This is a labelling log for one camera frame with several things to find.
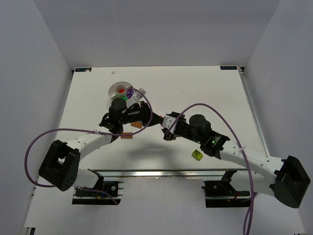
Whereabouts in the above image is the purple butterfly lego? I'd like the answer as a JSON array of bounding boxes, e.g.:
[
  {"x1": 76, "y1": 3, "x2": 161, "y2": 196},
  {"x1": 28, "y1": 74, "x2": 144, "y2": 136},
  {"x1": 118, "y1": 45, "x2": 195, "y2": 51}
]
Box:
[{"x1": 127, "y1": 89, "x2": 134, "y2": 98}]

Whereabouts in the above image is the lime lego with print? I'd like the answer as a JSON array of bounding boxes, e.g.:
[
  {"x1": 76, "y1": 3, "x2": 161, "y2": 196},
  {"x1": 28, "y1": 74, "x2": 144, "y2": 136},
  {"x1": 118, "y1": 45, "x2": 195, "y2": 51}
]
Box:
[{"x1": 192, "y1": 150, "x2": 203, "y2": 161}]

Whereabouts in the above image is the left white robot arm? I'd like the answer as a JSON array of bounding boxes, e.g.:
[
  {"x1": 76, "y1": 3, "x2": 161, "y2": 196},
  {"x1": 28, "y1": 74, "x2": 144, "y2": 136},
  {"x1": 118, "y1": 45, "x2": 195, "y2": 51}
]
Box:
[{"x1": 39, "y1": 98, "x2": 163, "y2": 191}]

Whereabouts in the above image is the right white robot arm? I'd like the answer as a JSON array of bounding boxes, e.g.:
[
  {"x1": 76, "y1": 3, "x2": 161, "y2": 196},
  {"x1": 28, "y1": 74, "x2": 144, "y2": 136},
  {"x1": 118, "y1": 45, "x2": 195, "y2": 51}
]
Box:
[{"x1": 161, "y1": 112, "x2": 311, "y2": 209}]

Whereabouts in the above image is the upper orange flat lego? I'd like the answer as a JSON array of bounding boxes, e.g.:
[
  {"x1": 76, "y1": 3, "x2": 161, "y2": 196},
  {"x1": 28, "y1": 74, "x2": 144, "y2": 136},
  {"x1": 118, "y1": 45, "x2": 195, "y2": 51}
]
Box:
[{"x1": 131, "y1": 121, "x2": 143, "y2": 129}]

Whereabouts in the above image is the orange flat lego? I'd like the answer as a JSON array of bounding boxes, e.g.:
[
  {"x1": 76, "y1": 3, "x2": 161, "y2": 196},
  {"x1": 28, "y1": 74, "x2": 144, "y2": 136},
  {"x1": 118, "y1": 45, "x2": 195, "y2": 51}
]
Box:
[
  {"x1": 121, "y1": 132, "x2": 133, "y2": 139},
  {"x1": 131, "y1": 121, "x2": 143, "y2": 129}
]

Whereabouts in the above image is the lower orange flat lego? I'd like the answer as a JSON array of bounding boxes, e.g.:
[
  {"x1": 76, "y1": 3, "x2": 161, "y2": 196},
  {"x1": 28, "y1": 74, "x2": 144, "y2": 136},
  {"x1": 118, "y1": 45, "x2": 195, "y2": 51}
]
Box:
[{"x1": 121, "y1": 132, "x2": 133, "y2": 139}]

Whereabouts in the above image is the white round divided container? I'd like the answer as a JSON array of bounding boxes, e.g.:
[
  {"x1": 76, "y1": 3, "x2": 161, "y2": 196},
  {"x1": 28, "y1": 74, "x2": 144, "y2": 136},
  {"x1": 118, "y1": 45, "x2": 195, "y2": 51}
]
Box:
[{"x1": 108, "y1": 81, "x2": 134, "y2": 100}]

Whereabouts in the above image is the right blue table label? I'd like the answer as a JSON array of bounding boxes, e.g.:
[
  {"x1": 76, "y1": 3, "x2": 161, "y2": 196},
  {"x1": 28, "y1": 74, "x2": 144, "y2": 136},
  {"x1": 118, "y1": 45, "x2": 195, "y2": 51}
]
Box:
[{"x1": 220, "y1": 66, "x2": 237, "y2": 70}]

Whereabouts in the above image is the blue table label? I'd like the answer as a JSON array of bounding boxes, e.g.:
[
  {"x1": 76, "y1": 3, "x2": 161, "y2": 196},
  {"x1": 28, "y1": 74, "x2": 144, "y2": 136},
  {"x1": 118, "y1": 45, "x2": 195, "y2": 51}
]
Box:
[
  {"x1": 220, "y1": 66, "x2": 237, "y2": 70},
  {"x1": 74, "y1": 68, "x2": 92, "y2": 72}
]

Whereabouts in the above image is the left blue table label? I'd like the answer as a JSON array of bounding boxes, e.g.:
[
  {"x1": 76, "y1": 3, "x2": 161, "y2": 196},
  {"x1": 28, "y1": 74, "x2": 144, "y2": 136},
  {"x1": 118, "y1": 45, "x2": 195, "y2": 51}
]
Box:
[{"x1": 74, "y1": 68, "x2": 92, "y2": 72}]

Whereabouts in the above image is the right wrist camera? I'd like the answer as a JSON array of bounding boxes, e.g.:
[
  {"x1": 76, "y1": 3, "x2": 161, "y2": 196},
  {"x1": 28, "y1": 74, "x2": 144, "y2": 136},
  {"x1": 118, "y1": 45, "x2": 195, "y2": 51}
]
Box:
[{"x1": 161, "y1": 116, "x2": 178, "y2": 134}]

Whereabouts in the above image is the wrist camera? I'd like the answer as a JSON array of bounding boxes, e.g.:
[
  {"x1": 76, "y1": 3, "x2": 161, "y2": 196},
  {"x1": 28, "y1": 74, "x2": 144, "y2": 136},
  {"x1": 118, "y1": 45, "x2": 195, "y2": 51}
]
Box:
[
  {"x1": 133, "y1": 88, "x2": 146, "y2": 103},
  {"x1": 161, "y1": 116, "x2": 178, "y2": 134}
]

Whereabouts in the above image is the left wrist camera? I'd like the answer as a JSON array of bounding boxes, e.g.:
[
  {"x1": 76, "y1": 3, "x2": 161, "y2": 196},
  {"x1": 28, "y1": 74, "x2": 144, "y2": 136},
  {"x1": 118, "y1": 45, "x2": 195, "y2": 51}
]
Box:
[{"x1": 133, "y1": 88, "x2": 146, "y2": 103}]

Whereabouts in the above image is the aluminium table frame rail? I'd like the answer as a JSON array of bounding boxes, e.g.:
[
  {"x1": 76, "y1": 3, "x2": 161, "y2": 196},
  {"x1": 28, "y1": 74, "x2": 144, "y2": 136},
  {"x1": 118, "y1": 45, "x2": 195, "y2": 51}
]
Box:
[{"x1": 94, "y1": 169, "x2": 227, "y2": 178}]

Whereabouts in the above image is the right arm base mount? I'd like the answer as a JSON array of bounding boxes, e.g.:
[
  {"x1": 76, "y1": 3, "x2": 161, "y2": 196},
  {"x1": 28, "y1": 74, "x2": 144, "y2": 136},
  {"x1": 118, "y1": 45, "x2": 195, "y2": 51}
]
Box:
[{"x1": 201, "y1": 169, "x2": 251, "y2": 208}]

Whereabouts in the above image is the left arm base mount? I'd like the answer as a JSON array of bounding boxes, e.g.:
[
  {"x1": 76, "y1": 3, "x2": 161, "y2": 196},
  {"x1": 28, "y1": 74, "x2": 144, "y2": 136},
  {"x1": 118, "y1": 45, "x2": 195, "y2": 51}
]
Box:
[{"x1": 72, "y1": 181, "x2": 124, "y2": 206}]

